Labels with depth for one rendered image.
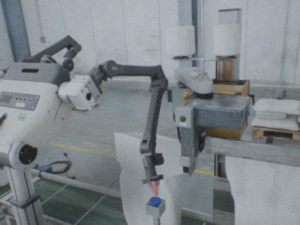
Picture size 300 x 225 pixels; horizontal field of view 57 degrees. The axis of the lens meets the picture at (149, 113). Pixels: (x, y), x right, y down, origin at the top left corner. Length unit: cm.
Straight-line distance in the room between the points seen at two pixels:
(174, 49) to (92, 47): 665
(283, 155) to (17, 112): 125
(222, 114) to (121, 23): 639
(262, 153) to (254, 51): 506
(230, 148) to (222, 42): 55
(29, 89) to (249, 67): 559
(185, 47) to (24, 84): 84
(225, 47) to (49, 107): 91
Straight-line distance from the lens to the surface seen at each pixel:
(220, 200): 198
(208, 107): 131
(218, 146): 154
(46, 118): 128
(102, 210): 227
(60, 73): 131
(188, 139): 139
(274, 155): 151
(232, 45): 152
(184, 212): 216
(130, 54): 747
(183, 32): 157
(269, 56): 644
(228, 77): 176
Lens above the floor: 172
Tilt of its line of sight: 18 degrees down
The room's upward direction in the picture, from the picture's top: 4 degrees counter-clockwise
